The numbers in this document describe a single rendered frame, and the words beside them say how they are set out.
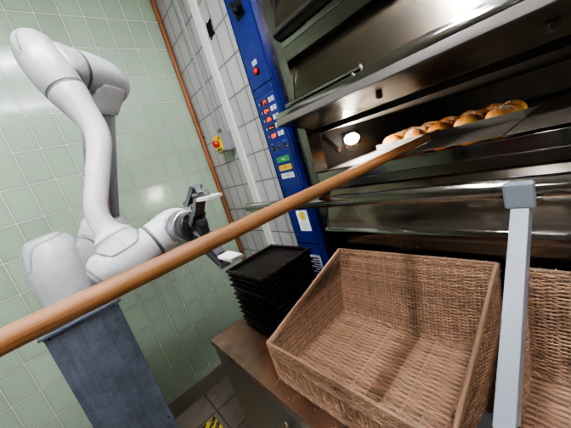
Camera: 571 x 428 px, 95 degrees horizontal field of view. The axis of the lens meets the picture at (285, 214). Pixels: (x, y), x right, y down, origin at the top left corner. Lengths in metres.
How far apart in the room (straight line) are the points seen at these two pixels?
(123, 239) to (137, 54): 1.35
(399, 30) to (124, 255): 0.93
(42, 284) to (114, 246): 0.36
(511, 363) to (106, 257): 0.78
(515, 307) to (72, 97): 1.02
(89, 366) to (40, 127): 1.11
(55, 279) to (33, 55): 0.62
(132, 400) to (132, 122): 1.33
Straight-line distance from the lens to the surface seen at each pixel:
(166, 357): 1.91
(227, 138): 1.55
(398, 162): 0.93
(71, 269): 1.09
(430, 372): 0.98
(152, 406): 1.27
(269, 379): 1.08
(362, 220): 1.06
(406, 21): 0.92
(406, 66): 0.74
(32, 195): 1.68
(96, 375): 1.16
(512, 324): 0.43
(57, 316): 0.44
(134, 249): 0.78
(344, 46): 1.02
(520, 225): 0.47
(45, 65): 0.99
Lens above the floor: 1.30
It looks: 12 degrees down
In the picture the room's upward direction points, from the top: 17 degrees counter-clockwise
